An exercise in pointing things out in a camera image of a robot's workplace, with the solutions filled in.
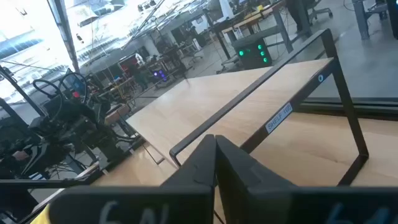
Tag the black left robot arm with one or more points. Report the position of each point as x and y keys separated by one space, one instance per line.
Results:
x=71 y=124

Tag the grey table leg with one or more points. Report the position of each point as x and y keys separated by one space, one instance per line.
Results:
x=360 y=18

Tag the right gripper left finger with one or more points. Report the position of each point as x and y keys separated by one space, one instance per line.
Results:
x=174 y=202

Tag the wooden workbench black legs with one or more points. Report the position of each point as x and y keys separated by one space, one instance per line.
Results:
x=248 y=20

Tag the office chair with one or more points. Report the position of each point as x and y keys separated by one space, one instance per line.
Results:
x=320 y=12

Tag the person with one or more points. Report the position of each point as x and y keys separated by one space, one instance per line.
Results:
x=297 y=15

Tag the white shelf label sticker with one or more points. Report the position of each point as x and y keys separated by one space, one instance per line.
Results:
x=278 y=119

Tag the computer tower purple lights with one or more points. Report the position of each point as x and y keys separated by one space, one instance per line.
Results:
x=160 y=75

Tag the black computer tower green lights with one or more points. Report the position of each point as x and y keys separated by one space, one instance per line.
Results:
x=252 y=56

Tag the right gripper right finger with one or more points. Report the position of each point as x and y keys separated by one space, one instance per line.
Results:
x=264 y=202

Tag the yellow banana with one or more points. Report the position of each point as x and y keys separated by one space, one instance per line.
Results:
x=42 y=217

